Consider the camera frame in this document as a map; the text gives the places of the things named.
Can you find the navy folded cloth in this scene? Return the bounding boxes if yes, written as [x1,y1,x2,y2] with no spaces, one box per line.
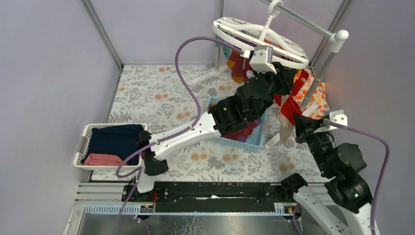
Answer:
[80,124,144,165]

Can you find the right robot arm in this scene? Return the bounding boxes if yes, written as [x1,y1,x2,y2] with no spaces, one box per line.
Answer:
[280,110,379,235]

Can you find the white clip hanger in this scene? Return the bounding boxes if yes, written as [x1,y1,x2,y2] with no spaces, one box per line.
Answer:
[212,0,309,70]

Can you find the purple patterned sock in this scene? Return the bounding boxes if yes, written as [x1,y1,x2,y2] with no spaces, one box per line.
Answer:
[227,49,252,83]

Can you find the floral table mat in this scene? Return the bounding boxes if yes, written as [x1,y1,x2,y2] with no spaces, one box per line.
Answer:
[108,65,325,183]

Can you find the orange floral cloth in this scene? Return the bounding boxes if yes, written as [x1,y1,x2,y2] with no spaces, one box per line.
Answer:
[299,70,329,119]

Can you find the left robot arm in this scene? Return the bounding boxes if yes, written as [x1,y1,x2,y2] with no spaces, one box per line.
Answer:
[133,62,297,201]

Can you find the metal drying rack stand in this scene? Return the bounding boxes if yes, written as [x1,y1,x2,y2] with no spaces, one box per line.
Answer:
[187,0,350,150]

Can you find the white plastic basket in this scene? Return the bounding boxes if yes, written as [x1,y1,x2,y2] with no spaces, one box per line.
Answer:
[73,123,147,171]

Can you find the pink folded cloth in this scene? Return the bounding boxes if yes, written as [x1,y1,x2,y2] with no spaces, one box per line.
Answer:
[84,153,123,166]

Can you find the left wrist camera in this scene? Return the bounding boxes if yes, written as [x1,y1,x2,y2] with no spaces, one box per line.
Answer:
[250,46,277,74]

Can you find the purple patchwork sock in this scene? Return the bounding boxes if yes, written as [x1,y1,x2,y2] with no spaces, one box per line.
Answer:
[221,119,261,142]

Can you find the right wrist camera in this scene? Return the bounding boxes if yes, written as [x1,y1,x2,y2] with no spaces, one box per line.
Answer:
[313,110,348,133]

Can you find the blue plastic basket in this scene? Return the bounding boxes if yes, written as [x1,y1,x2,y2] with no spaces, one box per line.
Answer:
[210,110,268,151]

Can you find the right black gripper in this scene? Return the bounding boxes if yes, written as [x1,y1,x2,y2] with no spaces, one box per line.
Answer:
[292,111,332,174]

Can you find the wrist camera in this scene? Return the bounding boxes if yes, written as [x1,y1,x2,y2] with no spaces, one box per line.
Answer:
[313,110,348,133]
[250,46,277,74]

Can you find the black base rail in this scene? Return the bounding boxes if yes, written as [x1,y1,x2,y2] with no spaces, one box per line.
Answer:
[121,180,307,213]

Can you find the red beige sock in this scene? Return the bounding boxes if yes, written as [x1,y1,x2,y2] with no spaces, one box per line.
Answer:
[277,95,303,144]

